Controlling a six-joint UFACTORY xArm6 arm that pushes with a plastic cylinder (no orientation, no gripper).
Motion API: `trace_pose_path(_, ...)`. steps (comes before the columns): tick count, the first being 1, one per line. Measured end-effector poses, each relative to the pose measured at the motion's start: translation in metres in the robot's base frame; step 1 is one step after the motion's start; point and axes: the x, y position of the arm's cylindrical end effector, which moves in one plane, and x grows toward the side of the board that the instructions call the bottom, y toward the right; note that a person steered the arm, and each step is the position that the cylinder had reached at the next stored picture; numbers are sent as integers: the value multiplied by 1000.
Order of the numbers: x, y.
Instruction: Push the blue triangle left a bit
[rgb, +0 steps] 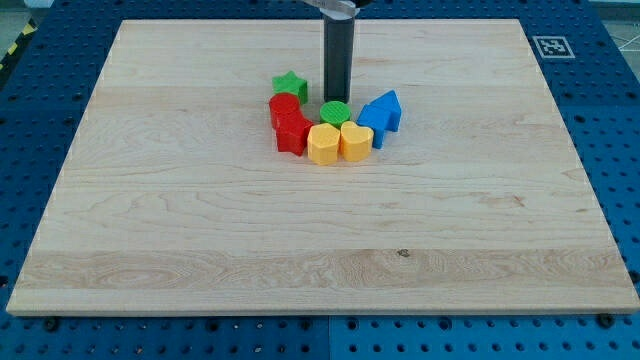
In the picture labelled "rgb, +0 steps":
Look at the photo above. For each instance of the white fiducial marker tag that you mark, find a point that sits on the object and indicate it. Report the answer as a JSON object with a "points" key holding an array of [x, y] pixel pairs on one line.
{"points": [[553, 47]]}

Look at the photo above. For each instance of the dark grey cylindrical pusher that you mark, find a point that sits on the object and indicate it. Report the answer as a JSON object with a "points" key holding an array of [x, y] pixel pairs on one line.
{"points": [[338, 55]]}

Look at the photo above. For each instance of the blue cube block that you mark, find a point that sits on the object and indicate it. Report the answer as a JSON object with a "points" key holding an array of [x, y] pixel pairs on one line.
{"points": [[377, 119]]}

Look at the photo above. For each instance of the blue triangle block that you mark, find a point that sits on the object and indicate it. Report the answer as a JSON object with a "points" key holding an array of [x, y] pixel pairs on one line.
{"points": [[389, 101]]}

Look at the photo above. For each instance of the red cylinder block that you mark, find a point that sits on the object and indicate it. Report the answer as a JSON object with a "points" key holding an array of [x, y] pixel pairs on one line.
{"points": [[281, 105]]}

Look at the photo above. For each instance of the green star block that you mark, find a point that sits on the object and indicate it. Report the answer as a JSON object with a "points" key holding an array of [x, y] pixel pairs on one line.
{"points": [[291, 83]]}

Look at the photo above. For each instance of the yellow heart block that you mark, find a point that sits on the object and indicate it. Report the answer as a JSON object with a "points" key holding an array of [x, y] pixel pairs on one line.
{"points": [[356, 141]]}

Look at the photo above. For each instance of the red star block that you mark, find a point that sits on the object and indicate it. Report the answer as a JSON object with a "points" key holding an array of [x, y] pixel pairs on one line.
{"points": [[292, 132]]}

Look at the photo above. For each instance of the yellow hexagon block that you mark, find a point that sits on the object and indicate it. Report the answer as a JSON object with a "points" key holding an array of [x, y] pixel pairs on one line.
{"points": [[323, 144]]}

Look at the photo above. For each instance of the yellow black hazard tape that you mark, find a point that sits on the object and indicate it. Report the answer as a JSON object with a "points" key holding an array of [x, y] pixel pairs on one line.
{"points": [[19, 45]]}

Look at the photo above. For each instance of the silver clamp bracket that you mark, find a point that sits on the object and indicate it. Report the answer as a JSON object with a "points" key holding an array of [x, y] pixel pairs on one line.
{"points": [[335, 8]]}

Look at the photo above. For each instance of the wooden board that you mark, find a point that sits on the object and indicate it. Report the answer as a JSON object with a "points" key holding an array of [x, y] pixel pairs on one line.
{"points": [[174, 200]]}

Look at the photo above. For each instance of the green cylinder block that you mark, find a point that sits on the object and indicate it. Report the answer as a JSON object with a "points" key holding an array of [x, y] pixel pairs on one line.
{"points": [[335, 113]]}

